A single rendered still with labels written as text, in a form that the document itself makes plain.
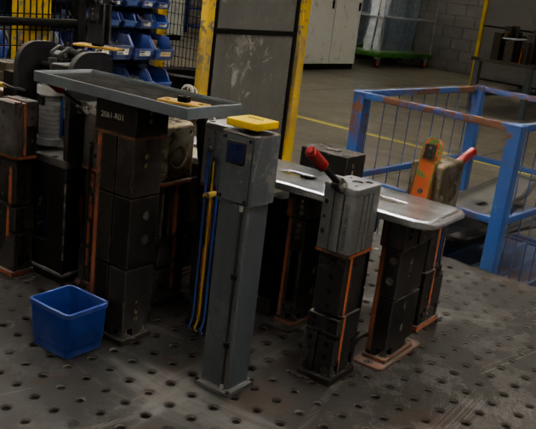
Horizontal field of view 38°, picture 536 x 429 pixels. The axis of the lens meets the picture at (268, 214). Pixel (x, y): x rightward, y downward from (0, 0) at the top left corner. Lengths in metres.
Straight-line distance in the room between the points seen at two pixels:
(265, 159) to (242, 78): 3.80
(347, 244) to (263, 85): 3.91
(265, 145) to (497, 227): 2.15
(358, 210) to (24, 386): 0.61
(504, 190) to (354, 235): 1.96
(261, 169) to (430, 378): 0.54
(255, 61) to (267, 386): 3.85
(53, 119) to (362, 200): 0.73
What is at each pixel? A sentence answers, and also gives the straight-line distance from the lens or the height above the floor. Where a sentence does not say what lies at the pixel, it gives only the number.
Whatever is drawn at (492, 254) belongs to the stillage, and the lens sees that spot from 3.31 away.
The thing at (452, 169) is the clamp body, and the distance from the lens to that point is 1.63.
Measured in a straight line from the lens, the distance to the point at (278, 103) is 5.33.
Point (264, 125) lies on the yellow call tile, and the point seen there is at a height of 1.16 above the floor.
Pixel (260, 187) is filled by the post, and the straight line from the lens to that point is 1.23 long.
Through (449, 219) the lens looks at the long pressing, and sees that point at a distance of 1.45.
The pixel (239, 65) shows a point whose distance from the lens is 4.97.
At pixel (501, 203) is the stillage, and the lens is 3.26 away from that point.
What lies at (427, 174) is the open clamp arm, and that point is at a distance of 1.60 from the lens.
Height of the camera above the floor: 1.37
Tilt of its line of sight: 16 degrees down
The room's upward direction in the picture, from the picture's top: 7 degrees clockwise
